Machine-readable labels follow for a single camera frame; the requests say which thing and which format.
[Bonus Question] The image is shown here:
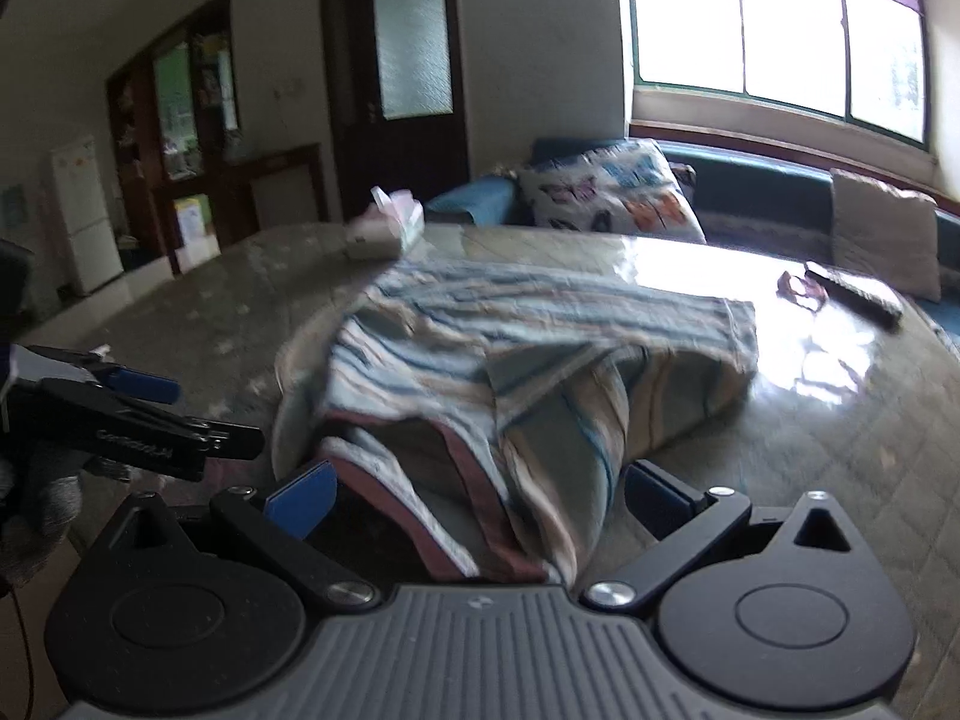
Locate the striped blue beige cloth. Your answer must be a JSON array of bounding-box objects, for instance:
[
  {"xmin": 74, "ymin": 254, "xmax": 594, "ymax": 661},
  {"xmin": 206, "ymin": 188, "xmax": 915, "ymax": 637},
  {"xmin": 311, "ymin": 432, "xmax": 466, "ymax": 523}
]
[{"xmin": 275, "ymin": 260, "xmax": 758, "ymax": 585}]

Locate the grey quilted star tablecloth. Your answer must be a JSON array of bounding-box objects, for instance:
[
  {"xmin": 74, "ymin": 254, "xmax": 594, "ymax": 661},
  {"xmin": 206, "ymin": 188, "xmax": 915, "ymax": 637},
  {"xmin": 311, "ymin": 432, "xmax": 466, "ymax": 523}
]
[{"xmin": 29, "ymin": 224, "xmax": 958, "ymax": 718}]

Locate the dark wooden cabinet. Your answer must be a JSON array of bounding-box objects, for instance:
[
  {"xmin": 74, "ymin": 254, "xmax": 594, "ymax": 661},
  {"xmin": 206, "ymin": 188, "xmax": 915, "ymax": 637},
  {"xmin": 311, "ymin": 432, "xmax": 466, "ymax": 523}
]
[{"xmin": 104, "ymin": 0, "xmax": 329, "ymax": 275}]

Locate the white refrigerator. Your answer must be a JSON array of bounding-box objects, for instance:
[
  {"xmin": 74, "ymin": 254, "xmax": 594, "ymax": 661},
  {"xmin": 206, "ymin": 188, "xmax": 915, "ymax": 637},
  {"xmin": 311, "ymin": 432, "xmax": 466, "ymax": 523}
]
[{"xmin": 50, "ymin": 137, "xmax": 124, "ymax": 296}]

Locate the pink hair band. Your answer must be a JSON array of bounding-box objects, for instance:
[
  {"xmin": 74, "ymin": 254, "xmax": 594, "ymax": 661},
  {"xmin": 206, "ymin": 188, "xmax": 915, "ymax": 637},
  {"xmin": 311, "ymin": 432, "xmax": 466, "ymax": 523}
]
[{"xmin": 776, "ymin": 271, "xmax": 828, "ymax": 314}]

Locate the white tissue box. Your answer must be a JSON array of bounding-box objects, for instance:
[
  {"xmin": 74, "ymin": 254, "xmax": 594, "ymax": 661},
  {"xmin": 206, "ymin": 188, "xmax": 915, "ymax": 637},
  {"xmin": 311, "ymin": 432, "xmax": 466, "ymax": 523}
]
[{"xmin": 345, "ymin": 187, "xmax": 425, "ymax": 260}]

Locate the black remote control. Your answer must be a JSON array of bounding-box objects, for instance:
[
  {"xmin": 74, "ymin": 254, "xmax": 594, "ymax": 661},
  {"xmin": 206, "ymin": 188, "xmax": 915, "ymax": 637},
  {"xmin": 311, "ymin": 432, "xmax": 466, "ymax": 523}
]
[{"xmin": 804, "ymin": 262, "xmax": 903, "ymax": 330}]

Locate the blue sofa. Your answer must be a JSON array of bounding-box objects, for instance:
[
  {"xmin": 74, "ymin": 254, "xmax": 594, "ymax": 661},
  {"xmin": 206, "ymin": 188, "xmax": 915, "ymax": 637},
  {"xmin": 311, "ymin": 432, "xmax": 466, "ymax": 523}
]
[{"xmin": 423, "ymin": 135, "xmax": 960, "ymax": 347}]

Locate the butterfly print pillow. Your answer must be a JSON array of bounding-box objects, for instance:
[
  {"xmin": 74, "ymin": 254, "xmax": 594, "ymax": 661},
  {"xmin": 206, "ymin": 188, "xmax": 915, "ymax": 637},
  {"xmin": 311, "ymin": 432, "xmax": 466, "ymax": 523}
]
[{"xmin": 517, "ymin": 140, "xmax": 706, "ymax": 244}]

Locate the white cushion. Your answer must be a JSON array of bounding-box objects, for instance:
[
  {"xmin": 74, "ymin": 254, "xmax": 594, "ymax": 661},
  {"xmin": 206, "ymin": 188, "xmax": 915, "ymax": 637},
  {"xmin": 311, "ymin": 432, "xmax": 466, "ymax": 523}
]
[{"xmin": 830, "ymin": 171, "xmax": 942, "ymax": 302}]

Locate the dark wooden door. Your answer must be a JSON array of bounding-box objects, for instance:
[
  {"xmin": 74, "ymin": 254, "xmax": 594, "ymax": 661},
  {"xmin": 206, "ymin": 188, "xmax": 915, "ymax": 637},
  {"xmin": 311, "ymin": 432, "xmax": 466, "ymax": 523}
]
[{"xmin": 320, "ymin": 0, "xmax": 470, "ymax": 220}]

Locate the large window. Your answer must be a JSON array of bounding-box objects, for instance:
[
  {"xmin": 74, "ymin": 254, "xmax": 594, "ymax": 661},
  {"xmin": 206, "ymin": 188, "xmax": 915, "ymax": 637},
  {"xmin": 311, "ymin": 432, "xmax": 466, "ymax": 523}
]
[{"xmin": 630, "ymin": 0, "xmax": 928, "ymax": 145}]

